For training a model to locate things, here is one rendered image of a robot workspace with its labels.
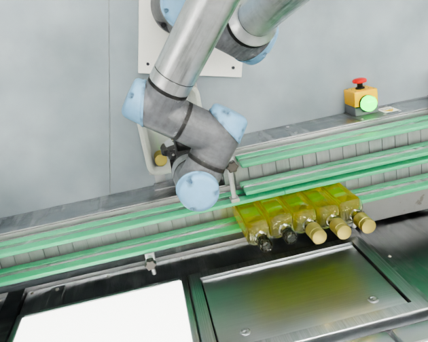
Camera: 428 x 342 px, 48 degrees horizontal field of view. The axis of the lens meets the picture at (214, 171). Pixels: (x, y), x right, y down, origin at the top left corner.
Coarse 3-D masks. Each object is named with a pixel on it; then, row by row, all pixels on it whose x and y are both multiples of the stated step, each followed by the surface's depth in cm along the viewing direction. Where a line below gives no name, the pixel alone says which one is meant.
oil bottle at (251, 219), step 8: (232, 208) 128; (240, 208) 120; (248, 208) 119; (256, 208) 118; (240, 216) 116; (248, 216) 115; (256, 216) 114; (264, 216) 114; (240, 224) 118; (248, 224) 111; (256, 224) 111; (264, 224) 110; (248, 232) 110; (256, 232) 110; (248, 240) 112
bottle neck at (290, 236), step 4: (284, 224) 110; (280, 228) 110; (284, 228) 108; (288, 228) 108; (280, 232) 109; (284, 232) 107; (288, 232) 106; (292, 232) 106; (284, 236) 106; (288, 236) 109; (292, 236) 108; (296, 236) 106; (288, 240) 107; (292, 240) 107; (296, 240) 106
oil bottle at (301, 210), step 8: (296, 192) 123; (288, 200) 119; (296, 200) 118; (304, 200) 118; (288, 208) 116; (296, 208) 114; (304, 208) 113; (312, 208) 113; (296, 216) 111; (304, 216) 111; (312, 216) 111; (296, 224) 112; (296, 232) 114; (304, 232) 112
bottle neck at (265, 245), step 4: (260, 232) 109; (264, 232) 110; (256, 236) 109; (260, 236) 107; (264, 236) 107; (256, 240) 109; (260, 240) 106; (264, 240) 105; (268, 240) 105; (260, 244) 105; (264, 244) 108; (268, 244) 107; (260, 248) 105; (264, 248) 106; (268, 248) 106
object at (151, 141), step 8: (192, 88) 122; (192, 96) 127; (200, 104) 124; (144, 128) 127; (144, 136) 124; (152, 136) 132; (160, 136) 132; (144, 144) 125; (152, 144) 132; (160, 144) 133; (144, 152) 125; (152, 152) 133; (152, 160) 132; (168, 160) 134; (152, 168) 127; (160, 168) 129; (168, 168) 128
